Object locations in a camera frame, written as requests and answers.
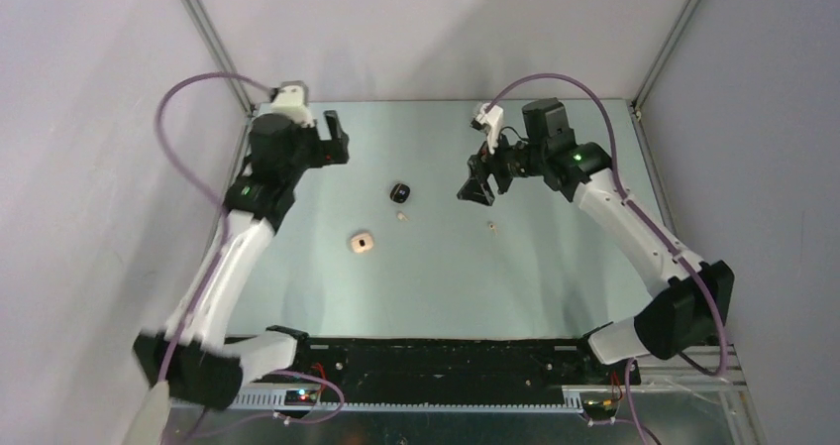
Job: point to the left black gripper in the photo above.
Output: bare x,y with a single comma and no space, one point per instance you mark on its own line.
333,152

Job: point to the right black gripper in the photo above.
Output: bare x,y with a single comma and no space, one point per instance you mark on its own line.
476,188

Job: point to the black earbud charging case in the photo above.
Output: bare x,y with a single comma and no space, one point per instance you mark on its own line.
399,193

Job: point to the beige earbud charging case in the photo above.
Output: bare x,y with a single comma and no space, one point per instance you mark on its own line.
361,242

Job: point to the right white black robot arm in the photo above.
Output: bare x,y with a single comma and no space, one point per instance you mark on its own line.
690,296

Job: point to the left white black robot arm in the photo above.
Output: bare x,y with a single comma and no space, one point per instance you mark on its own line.
254,206

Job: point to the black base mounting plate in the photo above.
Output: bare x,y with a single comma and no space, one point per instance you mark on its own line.
461,390

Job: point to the right controller board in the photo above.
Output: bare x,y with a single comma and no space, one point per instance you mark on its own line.
599,410

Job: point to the controller board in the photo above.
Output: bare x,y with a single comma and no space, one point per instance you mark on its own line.
599,410
301,397

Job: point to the left controller board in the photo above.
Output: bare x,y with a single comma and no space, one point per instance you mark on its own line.
301,397

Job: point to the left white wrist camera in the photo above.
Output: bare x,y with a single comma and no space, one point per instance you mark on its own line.
291,101

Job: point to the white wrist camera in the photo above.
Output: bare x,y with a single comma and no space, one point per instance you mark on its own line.
489,119
291,101

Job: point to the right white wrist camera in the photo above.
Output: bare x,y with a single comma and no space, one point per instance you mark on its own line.
489,119

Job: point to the grey slotted cable duct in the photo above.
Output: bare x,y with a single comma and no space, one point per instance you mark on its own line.
281,400

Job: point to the left corner aluminium post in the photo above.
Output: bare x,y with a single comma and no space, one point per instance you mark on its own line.
209,35

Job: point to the corner aluminium post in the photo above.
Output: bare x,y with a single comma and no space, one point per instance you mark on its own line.
209,35
665,52

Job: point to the right corner aluminium post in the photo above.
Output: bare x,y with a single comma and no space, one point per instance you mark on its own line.
665,52

